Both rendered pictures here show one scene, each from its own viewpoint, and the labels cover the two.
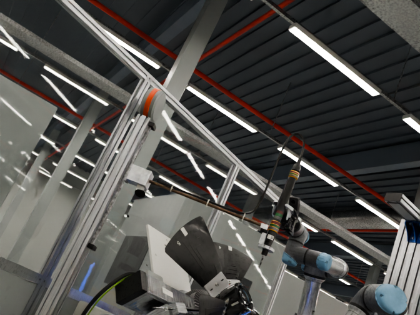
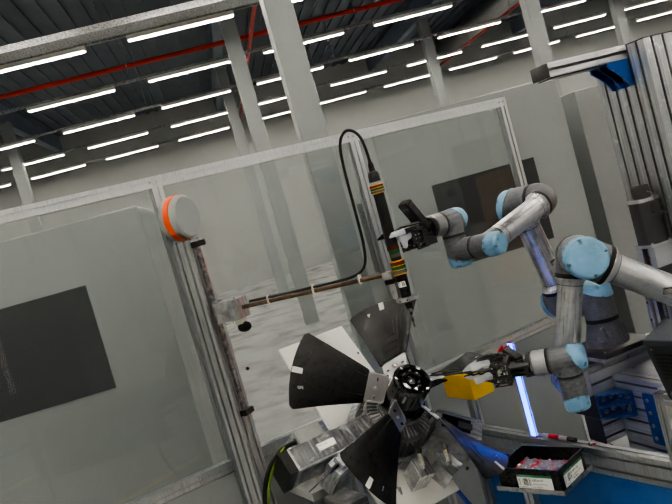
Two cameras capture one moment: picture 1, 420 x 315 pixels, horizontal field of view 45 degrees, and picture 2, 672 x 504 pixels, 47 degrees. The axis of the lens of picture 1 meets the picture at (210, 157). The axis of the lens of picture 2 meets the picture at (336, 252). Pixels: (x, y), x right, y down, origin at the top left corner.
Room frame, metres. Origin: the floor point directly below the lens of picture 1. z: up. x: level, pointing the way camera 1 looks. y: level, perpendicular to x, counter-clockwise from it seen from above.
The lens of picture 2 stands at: (-0.23, -0.79, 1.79)
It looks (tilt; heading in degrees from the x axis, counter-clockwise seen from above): 4 degrees down; 15
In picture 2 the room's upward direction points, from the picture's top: 16 degrees counter-clockwise
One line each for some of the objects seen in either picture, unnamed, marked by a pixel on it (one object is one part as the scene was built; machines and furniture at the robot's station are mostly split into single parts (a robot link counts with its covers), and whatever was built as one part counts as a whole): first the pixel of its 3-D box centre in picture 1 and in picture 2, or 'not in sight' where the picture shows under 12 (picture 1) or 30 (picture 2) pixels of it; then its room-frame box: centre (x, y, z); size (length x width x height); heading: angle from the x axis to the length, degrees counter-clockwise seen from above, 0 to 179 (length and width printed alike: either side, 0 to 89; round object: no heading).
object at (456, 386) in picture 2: not in sight; (467, 383); (2.51, -0.41, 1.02); 0.16 x 0.10 x 0.11; 45
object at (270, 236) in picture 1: (282, 205); (389, 235); (2.05, -0.37, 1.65); 0.04 x 0.04 x 0.46
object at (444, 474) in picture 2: not in sight; (444, 469); (2.03, -0.34, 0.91); 0.12 x 0.08 x 0.12; 45
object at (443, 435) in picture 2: not in sight; (452, 435); (2.11, -0.38, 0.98); 0.20 x 0.16 x 0.20; 45
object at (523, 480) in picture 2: not in sight; (541, 468); (2.07, -0.62, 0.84); 0.22 x 0.17 x 0.07; 60
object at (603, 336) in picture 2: not in sight; (604, 329); (2.62, -0.93, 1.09); 0.15 x 0.15 x 0.10
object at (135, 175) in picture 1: (139, 177); (230, 309); (2.16, 0.25, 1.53); 0.10 x 0.07 x 0.08; 80
